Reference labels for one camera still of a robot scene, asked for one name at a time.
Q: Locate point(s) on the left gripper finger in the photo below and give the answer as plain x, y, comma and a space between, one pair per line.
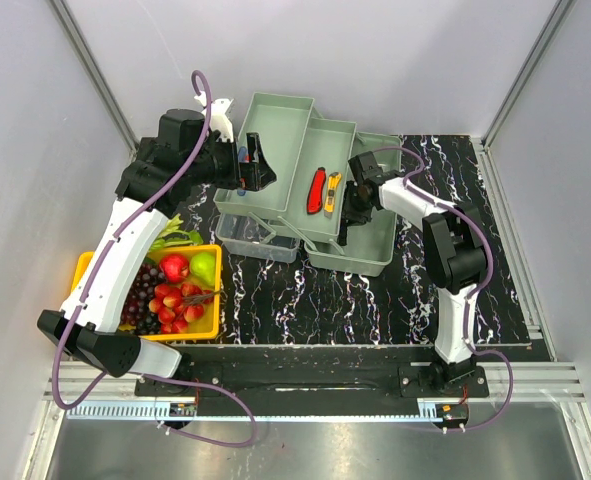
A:
254, 149
258, 176

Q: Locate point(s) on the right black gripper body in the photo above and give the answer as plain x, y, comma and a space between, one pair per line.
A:
353, 201

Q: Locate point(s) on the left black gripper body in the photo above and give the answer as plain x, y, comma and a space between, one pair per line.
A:
241, 163

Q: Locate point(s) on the yellow utility knife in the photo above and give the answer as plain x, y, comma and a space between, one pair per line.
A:
332, 186

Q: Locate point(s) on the black hex key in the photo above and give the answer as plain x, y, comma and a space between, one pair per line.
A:
346, 220

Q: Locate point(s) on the red folding knife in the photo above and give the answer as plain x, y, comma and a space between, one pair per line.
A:
315, 201

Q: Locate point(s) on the translucent plastic tool box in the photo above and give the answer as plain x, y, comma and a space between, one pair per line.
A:
310, 156

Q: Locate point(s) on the blue screwdriver long shaft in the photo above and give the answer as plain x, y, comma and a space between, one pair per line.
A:
242, 159

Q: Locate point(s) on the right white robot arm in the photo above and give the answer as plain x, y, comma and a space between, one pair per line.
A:
457, 256

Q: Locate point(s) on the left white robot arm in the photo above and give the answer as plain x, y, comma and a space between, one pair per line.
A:
185, 153

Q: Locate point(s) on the green celery stalk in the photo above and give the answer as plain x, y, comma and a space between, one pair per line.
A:
174, 235

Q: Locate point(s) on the green pear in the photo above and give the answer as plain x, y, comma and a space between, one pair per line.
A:
204, 267

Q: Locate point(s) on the red apple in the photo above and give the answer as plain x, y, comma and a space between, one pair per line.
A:
176, 267

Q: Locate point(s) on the black marble mat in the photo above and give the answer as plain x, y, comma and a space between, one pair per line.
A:
270, 302

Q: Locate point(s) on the yellow fruit bin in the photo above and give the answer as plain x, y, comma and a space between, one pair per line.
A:
188, 252

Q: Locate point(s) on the red cherry bunch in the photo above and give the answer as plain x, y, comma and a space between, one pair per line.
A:
185, 309

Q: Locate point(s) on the purple grape bunch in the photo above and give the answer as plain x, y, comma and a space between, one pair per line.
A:
136, 317

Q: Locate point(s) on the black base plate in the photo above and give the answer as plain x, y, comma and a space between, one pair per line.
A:
406, 371

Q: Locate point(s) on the aluminium frame rail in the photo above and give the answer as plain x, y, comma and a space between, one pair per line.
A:
385, 396

